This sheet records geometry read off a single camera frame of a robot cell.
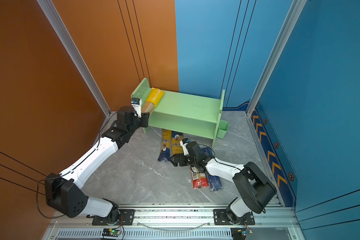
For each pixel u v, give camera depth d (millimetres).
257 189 440
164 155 917
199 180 827
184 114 827
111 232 709
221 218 725
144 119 710
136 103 671
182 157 770
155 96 862
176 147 965
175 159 764
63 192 405
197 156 677
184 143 792
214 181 809
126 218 740
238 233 699
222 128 977
